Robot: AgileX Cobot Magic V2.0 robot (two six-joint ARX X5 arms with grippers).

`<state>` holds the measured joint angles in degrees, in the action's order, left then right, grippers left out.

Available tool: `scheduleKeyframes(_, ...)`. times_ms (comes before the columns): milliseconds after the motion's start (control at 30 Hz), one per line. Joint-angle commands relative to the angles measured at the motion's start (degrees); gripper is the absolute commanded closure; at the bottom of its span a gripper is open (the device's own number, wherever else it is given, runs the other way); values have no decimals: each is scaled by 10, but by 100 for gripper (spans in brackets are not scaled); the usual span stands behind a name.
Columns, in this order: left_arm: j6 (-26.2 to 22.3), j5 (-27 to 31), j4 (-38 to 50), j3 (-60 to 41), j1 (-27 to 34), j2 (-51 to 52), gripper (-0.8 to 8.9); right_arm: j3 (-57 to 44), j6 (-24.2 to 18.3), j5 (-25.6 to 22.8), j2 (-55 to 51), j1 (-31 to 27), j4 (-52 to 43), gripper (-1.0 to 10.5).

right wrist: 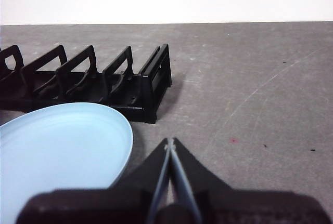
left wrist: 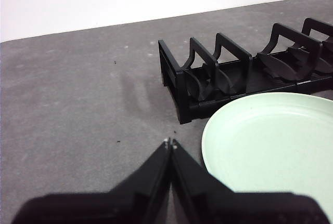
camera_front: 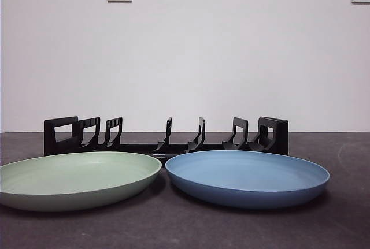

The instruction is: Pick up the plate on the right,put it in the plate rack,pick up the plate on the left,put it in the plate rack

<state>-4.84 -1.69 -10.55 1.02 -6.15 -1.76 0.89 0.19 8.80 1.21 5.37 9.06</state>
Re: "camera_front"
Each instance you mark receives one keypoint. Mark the green round plate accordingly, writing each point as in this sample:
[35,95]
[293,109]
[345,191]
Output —
[72,174]

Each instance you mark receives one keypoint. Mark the black plastic plate rack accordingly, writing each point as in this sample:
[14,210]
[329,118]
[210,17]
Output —
[49,142]

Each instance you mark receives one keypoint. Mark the blue round plate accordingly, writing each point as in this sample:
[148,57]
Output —
[245,174]

